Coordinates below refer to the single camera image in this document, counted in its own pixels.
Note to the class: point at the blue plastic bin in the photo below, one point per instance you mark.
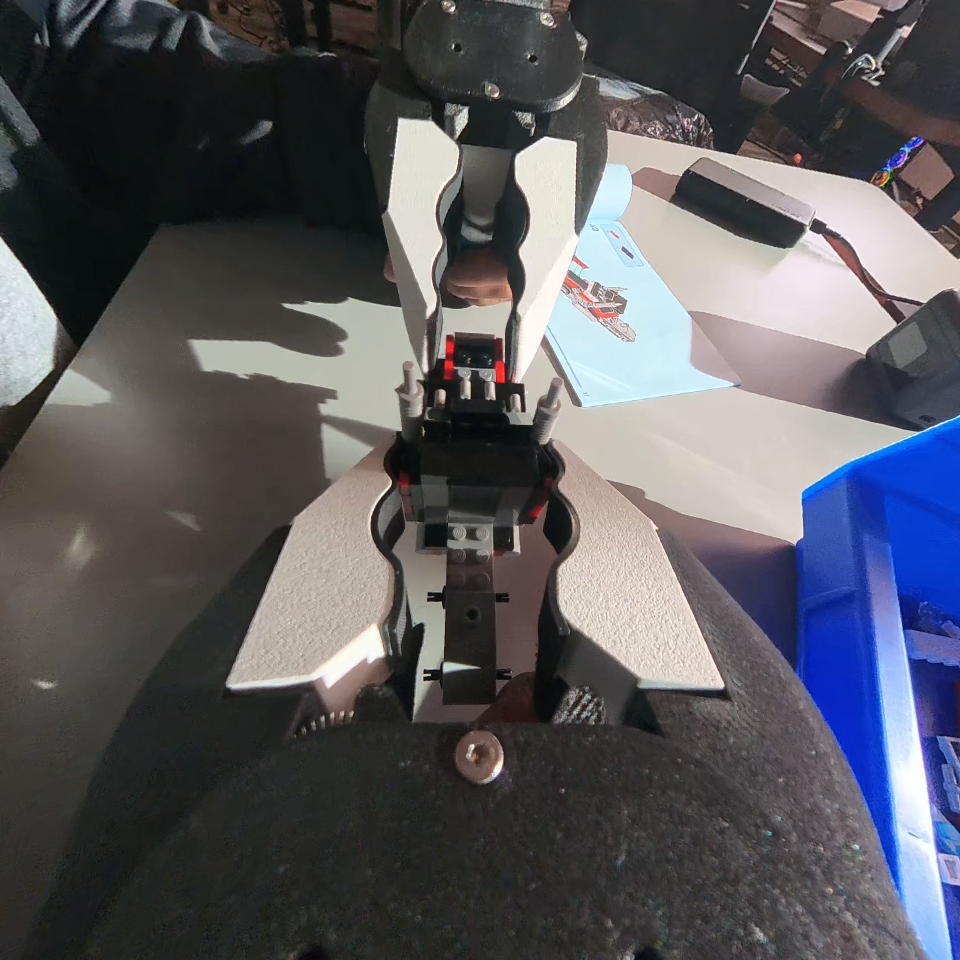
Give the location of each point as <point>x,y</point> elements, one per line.
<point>840,637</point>

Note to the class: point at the person's left forearm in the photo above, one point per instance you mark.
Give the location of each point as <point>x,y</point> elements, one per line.
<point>262,150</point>

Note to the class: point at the person's left hand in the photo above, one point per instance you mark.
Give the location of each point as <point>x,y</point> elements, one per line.
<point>480,277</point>

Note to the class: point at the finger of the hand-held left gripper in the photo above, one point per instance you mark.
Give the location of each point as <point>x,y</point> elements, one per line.
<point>551,225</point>
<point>412,210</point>

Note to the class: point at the thin red toy bar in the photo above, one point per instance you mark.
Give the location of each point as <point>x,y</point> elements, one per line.
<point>499,356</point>
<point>450,358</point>

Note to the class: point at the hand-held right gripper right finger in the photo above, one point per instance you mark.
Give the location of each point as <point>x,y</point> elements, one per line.
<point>637,600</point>

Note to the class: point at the light blue instruction booklet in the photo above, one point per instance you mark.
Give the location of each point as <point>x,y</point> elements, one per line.
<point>660,360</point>

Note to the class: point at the grey electronic device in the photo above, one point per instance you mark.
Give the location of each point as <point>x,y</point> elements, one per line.
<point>919,360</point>

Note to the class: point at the black power adapter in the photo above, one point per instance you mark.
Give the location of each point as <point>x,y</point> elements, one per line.
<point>742,199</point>

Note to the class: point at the pile of toy wheels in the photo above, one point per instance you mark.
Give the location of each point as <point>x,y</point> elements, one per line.
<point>941,645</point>

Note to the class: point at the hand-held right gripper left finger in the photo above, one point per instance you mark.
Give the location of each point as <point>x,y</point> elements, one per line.
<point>322,600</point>

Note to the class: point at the toy brick truck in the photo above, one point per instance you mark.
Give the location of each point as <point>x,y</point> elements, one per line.
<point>472,465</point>

